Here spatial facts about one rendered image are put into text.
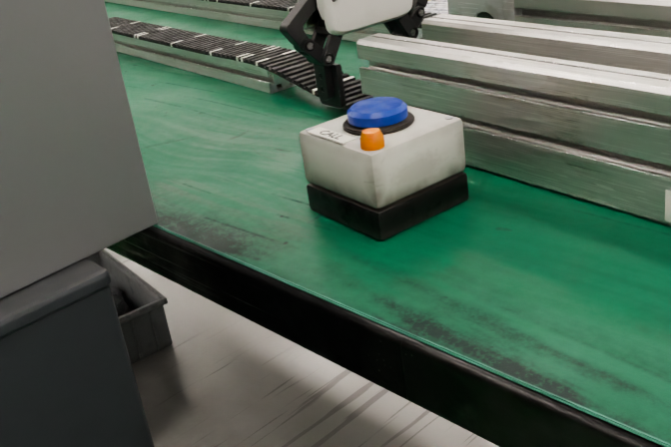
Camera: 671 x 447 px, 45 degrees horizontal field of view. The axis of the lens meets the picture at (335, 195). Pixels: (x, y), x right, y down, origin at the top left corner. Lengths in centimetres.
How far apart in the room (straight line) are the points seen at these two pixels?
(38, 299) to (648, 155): 38
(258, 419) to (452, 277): 87
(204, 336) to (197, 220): 95
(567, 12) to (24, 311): 52
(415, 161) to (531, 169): 9
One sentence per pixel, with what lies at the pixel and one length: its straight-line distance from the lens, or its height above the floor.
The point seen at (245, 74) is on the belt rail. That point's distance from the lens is 93.
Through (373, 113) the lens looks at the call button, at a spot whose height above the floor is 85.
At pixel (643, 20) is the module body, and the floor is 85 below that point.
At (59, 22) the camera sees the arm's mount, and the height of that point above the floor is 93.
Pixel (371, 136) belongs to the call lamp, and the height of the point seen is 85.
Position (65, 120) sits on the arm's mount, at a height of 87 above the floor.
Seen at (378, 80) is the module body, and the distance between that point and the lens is 67.
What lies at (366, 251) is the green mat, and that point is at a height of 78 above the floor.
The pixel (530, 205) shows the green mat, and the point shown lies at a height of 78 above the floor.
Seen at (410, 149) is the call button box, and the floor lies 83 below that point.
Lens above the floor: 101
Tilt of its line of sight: 23 degrees down
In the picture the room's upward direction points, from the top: 8 degrees counter-clockwise
